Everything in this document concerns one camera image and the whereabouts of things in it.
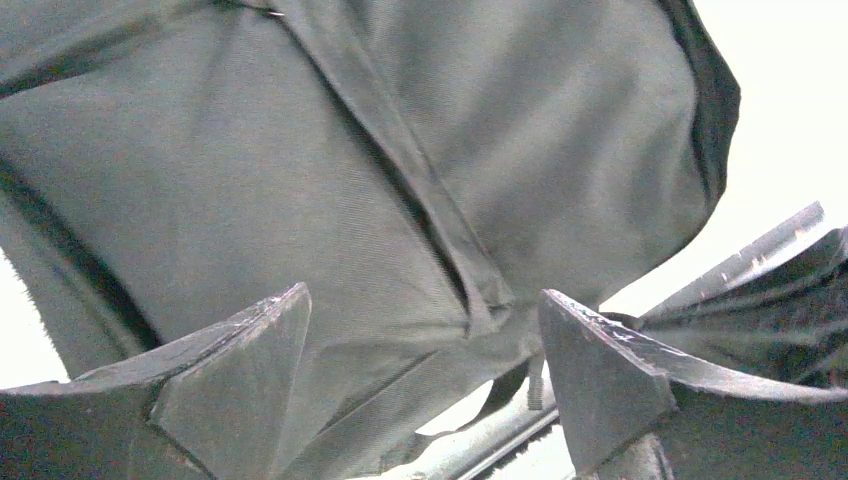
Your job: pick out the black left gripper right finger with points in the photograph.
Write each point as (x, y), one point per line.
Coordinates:
(634, 408)

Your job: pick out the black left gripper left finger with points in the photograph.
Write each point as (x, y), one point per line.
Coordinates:
(209, 405)

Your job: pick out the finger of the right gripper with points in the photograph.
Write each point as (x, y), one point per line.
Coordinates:
(777, 308)

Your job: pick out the black student backpack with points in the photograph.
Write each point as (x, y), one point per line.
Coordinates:
(425, 168)

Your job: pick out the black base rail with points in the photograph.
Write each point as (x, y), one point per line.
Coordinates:
(467, 454)

